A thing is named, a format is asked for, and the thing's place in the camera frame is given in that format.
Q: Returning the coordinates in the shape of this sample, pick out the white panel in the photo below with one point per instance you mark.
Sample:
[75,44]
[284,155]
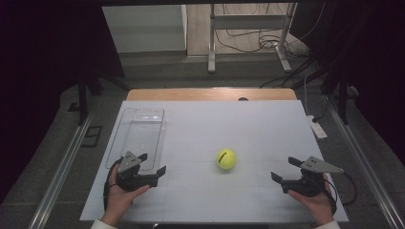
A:
[143,28]

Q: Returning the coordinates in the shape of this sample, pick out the yellow tennis ball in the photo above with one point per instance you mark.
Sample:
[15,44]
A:
[226,159]

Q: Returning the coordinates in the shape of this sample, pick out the person's left hand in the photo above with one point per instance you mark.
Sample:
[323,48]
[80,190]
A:
[119,200]

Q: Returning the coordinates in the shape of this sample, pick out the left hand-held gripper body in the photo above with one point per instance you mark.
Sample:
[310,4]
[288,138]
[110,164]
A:
[129,178]

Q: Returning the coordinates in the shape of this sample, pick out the person's right hand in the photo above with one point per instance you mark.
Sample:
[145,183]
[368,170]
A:
[318,208]

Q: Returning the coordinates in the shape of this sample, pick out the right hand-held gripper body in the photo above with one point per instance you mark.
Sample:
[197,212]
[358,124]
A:
[310,184]

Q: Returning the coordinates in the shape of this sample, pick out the black metal stand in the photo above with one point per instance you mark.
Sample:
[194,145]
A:
[342,95]
[83,92]

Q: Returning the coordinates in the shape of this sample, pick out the white power strip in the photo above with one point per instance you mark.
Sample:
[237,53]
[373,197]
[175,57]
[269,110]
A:
[316,127]

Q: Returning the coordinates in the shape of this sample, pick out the wooden table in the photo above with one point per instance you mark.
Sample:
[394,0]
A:
[191,94]

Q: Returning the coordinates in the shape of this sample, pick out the white metal frame stand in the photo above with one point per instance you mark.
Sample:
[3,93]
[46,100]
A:
[248,22]

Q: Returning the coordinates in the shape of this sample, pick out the dark curtain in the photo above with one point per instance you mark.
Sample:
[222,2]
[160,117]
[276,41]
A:
[375,63]
[41,79]

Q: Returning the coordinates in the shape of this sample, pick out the black table grommet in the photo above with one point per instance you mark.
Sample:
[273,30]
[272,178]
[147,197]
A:
[243,99]

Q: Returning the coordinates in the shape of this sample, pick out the small black floor frame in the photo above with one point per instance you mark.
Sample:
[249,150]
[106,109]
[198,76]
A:
[91,136]

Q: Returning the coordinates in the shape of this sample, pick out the aluminium floor rail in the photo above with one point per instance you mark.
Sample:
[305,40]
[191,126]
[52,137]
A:
[366,159]
[60,171]

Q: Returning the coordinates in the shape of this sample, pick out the clear plastic tray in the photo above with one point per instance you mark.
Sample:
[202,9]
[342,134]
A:
[143,133]

